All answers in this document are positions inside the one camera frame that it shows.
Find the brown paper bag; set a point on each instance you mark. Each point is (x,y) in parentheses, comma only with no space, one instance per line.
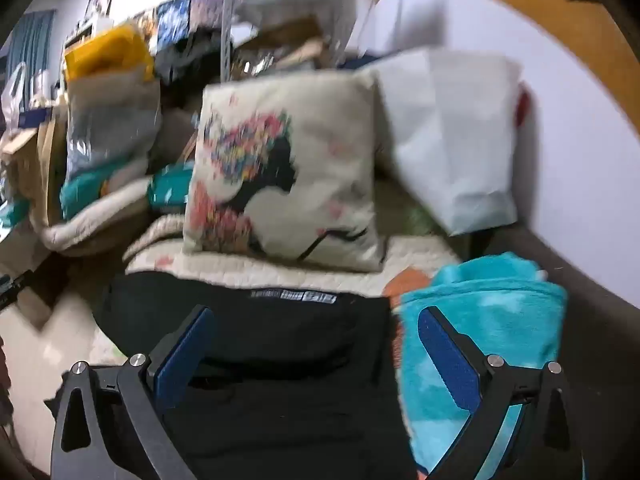
(47,160)

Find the black pants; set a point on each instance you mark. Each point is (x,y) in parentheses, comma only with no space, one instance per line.
(280,360)

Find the beige padded cushion bed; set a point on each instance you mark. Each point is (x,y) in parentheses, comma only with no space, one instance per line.
(90,235)

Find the teal tissue packet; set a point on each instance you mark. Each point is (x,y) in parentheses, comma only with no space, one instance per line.
(170,187)

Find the blue curtain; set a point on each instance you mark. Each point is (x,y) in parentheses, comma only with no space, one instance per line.
(32,42)

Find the pile of dark clothes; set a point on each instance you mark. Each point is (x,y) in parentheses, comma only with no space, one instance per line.
(185,57)

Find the heart patterned quilted bedspread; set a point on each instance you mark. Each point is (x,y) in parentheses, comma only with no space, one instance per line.
(225,270)

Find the green quilted sheet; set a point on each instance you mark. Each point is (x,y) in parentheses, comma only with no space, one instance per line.
(405,210)

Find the clear plastic bag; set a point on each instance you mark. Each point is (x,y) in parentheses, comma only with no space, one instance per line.
(110,120)

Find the teal fleece blanket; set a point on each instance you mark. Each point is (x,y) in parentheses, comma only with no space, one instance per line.
(500,310)

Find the white plastic bag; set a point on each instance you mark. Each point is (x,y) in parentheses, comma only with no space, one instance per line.
(12,92)

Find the yellow bag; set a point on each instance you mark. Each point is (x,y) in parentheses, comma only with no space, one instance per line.
(110,52)

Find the white pillow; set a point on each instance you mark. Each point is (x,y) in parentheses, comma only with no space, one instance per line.
(450,135)

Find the metal shelf rack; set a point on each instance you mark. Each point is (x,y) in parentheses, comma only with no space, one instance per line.
(227,35)

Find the teal cloth bundle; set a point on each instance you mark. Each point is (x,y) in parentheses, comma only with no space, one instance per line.
(85,187)

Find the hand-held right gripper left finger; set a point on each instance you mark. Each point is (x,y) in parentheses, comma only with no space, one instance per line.
(182,355)

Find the blue patterned wall poster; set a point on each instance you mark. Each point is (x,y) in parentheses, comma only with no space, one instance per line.
(175,17)

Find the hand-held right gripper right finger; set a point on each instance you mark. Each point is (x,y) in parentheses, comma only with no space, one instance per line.
(447,360)

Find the floral silhouette printed cushion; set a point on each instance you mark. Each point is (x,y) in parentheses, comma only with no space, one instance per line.
(325,110)

